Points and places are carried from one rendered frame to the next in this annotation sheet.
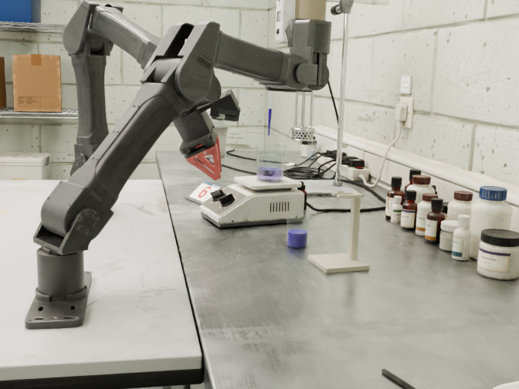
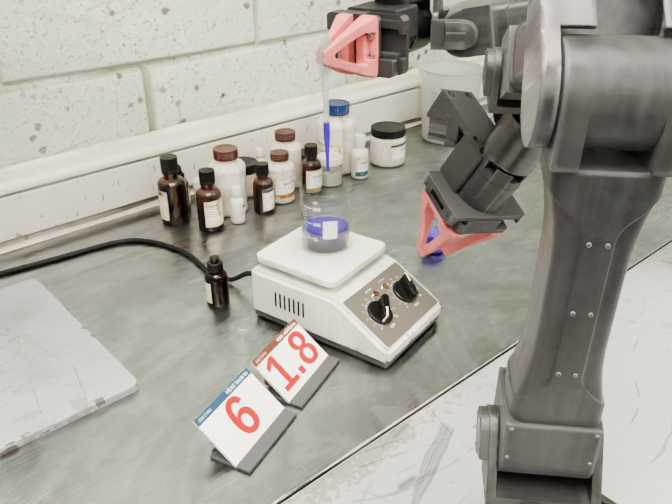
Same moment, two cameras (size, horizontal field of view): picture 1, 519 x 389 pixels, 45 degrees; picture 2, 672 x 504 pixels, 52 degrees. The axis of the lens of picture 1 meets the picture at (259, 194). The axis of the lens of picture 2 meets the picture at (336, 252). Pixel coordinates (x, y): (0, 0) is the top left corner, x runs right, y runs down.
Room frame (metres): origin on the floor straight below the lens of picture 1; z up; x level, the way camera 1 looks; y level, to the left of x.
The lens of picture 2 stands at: (1.76, 0.63, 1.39)
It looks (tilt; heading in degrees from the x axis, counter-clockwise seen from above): 28 degrees down; 239
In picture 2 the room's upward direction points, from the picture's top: straight up
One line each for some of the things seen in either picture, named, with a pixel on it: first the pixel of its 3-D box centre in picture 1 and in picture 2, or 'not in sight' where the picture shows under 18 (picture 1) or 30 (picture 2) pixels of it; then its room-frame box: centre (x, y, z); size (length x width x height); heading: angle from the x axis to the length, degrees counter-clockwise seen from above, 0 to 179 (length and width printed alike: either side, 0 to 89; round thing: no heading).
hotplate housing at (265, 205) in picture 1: (256, 201); (339, 288); (1.38, 0.01, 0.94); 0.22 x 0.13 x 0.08; 114
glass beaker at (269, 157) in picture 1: (271, 163); (323, 216); (1.39, -0.02, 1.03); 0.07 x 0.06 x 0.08; 113
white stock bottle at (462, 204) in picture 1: (461, 216); (285, 157); (1.25, -0.41, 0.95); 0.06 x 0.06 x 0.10
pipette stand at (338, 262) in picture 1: (339, 228); not in sight; (1.05, -0.14, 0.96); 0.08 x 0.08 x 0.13; 19
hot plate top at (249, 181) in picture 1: (266, 181); (322, 251); (1.39, -0.02, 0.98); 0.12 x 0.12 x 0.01; 24
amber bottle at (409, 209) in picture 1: (409, 210); (263, 187); (1.33, -0.32, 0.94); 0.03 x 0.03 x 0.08
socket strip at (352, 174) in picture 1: (340, 164); not in sight; (2.13, -0.27, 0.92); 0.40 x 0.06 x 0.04; 11
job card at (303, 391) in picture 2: not in sight; (296, 361); (1.49, 0.09, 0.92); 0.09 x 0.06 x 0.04; 33
